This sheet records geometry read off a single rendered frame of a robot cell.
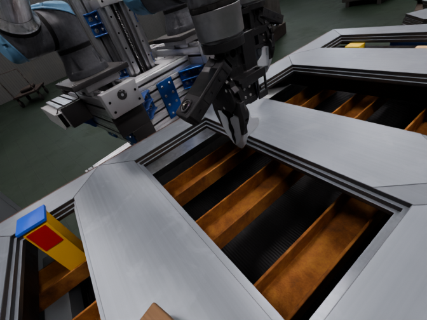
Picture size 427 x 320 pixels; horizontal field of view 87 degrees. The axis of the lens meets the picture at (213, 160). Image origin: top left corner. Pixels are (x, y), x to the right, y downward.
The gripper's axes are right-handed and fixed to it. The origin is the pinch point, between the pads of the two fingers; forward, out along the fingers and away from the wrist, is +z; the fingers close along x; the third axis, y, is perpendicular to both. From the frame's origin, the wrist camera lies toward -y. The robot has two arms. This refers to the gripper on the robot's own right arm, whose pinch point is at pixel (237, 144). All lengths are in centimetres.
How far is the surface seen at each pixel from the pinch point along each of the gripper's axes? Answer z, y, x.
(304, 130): 5.9, 17.6, -3.1
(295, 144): 5.9, 12.1, -4.8
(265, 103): 5.9, 24.2, 15.3
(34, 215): 1.5, -42.3, 22.4
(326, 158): 5.9, 11.5, -12.8
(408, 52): 6, 68, -4
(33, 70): 34, -70, 1006
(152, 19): 21, 428, 1034
